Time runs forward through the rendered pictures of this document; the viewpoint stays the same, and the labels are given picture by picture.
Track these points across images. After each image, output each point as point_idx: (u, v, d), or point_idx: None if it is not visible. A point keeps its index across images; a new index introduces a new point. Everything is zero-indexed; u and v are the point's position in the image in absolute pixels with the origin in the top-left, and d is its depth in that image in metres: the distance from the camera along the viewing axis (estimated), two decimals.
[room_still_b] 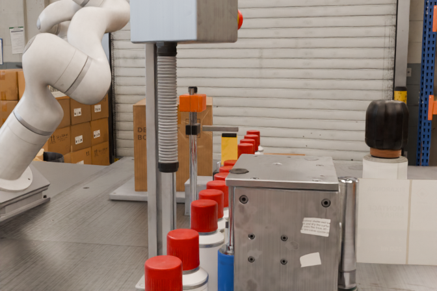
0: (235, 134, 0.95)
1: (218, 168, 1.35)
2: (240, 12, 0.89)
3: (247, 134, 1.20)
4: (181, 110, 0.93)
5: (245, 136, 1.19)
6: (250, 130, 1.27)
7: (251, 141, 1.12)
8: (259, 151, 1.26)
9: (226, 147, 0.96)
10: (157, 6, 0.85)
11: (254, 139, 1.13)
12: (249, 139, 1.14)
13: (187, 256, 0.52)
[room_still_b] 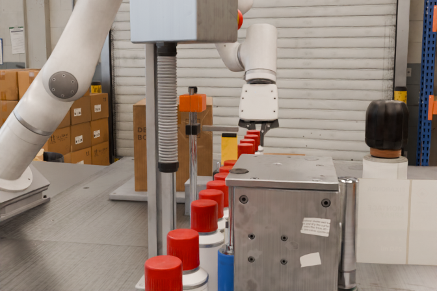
0: (235, 134, 0.95)
1: (218, 168, 1.35)
2: (240, 12, 0.89)
3: (247, 134, 1.20)
4: (181, 110, 0.93)
5: (245, 136, 1.19)
6: (250, 130, 1.27)
7: (251, 141, 1.12)
8: (259, 151, 1.26)
9: (226, 147, 0.96)
10: (157, 6, 0.85)
11: (254, 139, 1.13)
12: (249, 139, 1.14)
13: (187, 256, 0.52)
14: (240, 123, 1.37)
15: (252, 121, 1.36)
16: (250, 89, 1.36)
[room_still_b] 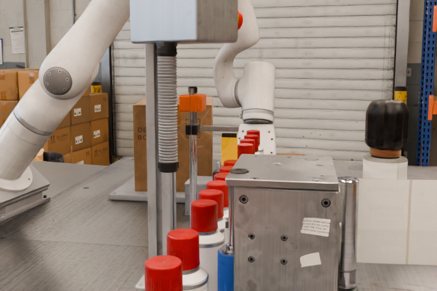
0: (235, 134, 0.95)
1: (218, 168, 1.35)
2: (240, 12, 0.89)
3: (247, 134, 1.20)
4: (181, 110, 0.93)
5: (245, 136, 1.19)
6: (250, 130, 1.27)
7: (251, 141, 1.12)
8: (259, 151, 1.26)
9: (226, 147, 0.96)
10: (157, 6, 0.85)
11: (254, 139, 1.13)
12: (249, 139, 1.14)
13: (187, 256, 0.52)
14: None
15: None
16: (247, 129, 1.34)
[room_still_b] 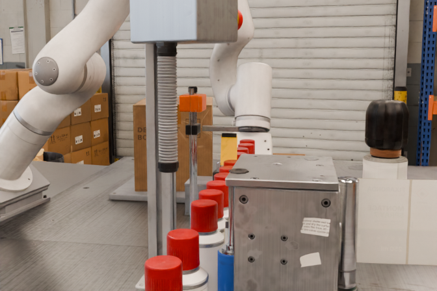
0: (235, 134, 0.96)
1: (218, 168, 1.35)
2: (240, 12, 0.89)
3: (241, 143, 1.09)
4: (181, 110, 0.93)
5: (239, 144, 1.07)
6: (244, 140, 1.12)
7: (244, 150, 1.01)
8: None
9: (226, 147, 0.96)
10: (157, 6, 0.85)
11: (247, 149, 1.02)
12: (242, 147, 1.03)
13: (187, 256, 0.52)
14: None
15: None
16: (240, 138, 1.20)
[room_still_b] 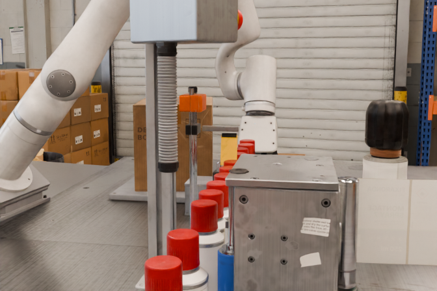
0: (235, 134, 0.96)
1: (218, 168, 1.35)
2: (240, 12, 0.89)
3: (241, 143, 1.09)
4: (181, 110, 0.93)
5: (239, 144, 1.07)
6: (244, 140, 1.12)
7: (244, 150, 1.01)
8: None
9: (226, 147, 0.96)
10: (157, 6, 0.85)
11: (247, 149, 1.02)
12: (242, 147, 1.03)
13: (187, 256, 0.52)
14: None
15: None
16: (250, 121, 1.38)
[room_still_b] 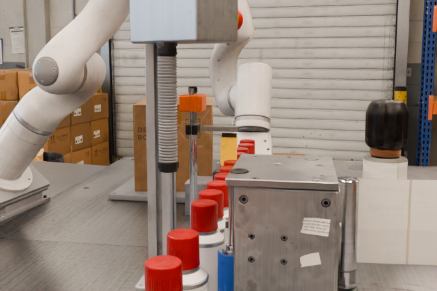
0: (235, 134, 0.96)
1: (218, 168, 1.35)
2: (240, 12, 0.89)
3: (241, 143, 1.09)
4: (181, 110, 0.93)
5: (239, 144, 1.07)
6: (244, 140, 1.12)
7: (244, 150, 1.01)
8: None
9: (226, 147, 0.96)
10: (157, 6, 0.85)
11: (247, 149, 1.02)
12: (242, 147, 1.03)
13: (187, 256, 0.52)
14: None
15: None
16: (240, 138, 1.20)
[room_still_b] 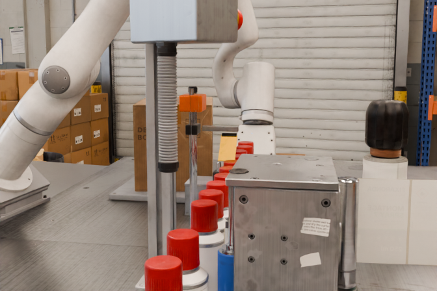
0: (235, 133, 0.96)
1: (218, 168, 1.35)
2: (240, 12, 0.89)
3: (240, 145, 1.06)
4: (181, 110, 0.93)
5: (238, 146, 1.05)
6: (243, 142, 1.10)
7: (242, 152, 0.99)
8: None
9: (225, 145, 0.95)
10: (157, 6, 0.85)
11: (246, 151, 0.99)
12: (241, 150, 1.01)
13: (187, 256, 0.52)
14: None
15: None
16: (246, 130, 1.32)
